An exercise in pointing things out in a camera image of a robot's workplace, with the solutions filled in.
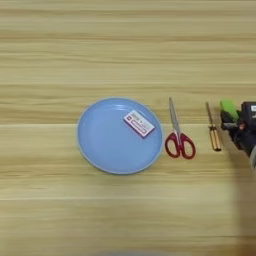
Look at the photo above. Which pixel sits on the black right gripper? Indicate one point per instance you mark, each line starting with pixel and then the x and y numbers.
pixel 245 135

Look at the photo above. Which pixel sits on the green rectangular eraser block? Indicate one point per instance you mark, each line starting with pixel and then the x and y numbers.
pixel 229 106

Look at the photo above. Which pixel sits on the white pink printed eraser box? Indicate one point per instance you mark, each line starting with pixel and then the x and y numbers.
pixel 139 123

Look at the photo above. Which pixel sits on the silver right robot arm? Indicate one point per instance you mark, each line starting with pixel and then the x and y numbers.
pixel 253 160

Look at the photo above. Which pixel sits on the small black box white label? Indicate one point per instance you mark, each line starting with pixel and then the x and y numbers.
pixel 249 111

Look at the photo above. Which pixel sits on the blue round plate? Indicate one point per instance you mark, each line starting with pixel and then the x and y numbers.
pixel 106 150

